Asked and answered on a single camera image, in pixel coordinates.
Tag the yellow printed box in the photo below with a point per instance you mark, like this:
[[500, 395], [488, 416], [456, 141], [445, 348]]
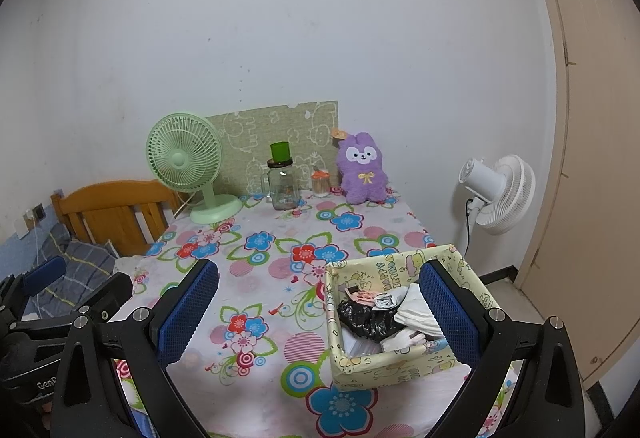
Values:
[[375, 368]]

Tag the black plastic bag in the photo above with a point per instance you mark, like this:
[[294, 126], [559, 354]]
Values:
[[365, 323]]

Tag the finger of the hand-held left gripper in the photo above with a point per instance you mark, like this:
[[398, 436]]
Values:
[[112, 290], [45, 274]]

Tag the white packet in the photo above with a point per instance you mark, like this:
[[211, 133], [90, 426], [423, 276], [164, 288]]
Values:
[[400, 342]]

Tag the wall socket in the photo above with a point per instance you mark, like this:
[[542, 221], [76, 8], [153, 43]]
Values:
[[39, 212]]

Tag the white standing fan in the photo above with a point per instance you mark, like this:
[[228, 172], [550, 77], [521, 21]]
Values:
[[505, 198]]

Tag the cotton swab jar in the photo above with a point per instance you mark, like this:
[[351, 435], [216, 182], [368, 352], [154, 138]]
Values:
[[321, 188]]

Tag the beige bed cloth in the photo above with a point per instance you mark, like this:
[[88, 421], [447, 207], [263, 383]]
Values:
[[130, 263]]

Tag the green printed board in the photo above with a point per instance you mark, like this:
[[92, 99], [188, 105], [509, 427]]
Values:
[[240, 132]]

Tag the white towel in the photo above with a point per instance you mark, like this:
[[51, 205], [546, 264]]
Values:
[[415, 313]]

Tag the blue bed sheet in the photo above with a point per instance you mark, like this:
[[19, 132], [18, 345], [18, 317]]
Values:
[[142, 428]]

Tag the beige door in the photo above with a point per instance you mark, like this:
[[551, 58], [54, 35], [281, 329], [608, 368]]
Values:
[[590, 167]]

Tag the purple plush rabbit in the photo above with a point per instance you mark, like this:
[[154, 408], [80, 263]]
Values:
[[362, 183]]

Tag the wooden bed headboard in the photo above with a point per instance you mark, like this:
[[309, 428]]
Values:
[[110, 203]]

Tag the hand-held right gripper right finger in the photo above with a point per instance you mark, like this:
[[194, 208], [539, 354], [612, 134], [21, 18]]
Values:
[[450, 313]]

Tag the grey plaid pillow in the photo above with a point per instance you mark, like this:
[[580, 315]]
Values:
[[85, 263]]

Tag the pink pouch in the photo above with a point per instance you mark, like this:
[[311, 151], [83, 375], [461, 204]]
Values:
[[362, 297]]

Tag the glass jar mug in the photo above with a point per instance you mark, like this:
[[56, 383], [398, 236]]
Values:
[[282, 190]]

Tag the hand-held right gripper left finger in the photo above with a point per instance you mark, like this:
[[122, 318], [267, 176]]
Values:
[[190, 313]]

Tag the clear plastic packet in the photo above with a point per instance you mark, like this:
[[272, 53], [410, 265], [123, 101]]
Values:
[[357, 347]]

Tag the green desk fan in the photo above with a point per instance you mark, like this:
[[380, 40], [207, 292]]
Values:
[[180, 157]]

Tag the green plastic cup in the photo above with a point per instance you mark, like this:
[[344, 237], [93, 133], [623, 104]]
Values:
[[281, 151]]

